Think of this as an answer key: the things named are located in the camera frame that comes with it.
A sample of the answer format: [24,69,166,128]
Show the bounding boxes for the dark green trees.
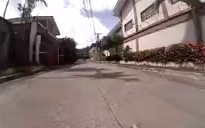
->
[89,33,125,62]

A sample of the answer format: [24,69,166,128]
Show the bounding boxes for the raised concrete kerb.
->
[0,64,51,88]

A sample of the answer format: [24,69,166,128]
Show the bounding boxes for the red flowering hedge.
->
[123,41,205,65]

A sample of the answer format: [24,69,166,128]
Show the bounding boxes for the palm tree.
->
[2,0,48,20]

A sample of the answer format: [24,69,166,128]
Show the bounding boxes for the overhead wires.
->
[81,0,98,38]

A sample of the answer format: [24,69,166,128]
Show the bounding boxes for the large pale building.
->
[107,0,205,54]

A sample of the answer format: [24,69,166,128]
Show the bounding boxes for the utility pole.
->
[95,32,102,62]

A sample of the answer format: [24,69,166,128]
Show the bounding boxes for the dark red house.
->
[7,15,66,67]

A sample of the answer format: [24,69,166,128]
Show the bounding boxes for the dark wall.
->
[0,11,15,72]

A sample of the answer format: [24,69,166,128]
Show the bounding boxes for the grey concrete road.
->
[0,59,205,128]

